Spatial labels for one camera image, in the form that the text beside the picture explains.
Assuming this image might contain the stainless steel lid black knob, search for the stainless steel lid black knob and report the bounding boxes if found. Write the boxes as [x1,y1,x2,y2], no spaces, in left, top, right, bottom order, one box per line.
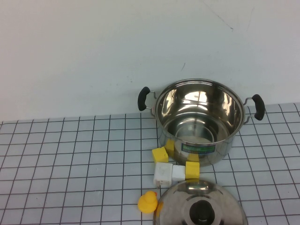
[152,180,248,225]

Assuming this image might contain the yellow foam cube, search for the yellow foam cube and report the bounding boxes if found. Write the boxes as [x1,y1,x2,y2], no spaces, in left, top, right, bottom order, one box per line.
[151,146,169,163]
[185,161,200,180]

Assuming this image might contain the white foam cube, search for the white foam cube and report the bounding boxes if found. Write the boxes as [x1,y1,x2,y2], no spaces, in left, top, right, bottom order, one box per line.
[172,165,187,181]

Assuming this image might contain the yellow rubber duck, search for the yellow rubber duck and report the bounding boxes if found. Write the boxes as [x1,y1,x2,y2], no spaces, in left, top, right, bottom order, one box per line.
[137,190,158,214]

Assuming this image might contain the stainless steel pot black handles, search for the stainless steel pot black handles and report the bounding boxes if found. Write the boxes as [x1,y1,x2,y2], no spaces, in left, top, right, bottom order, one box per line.
[137,78,266,167]

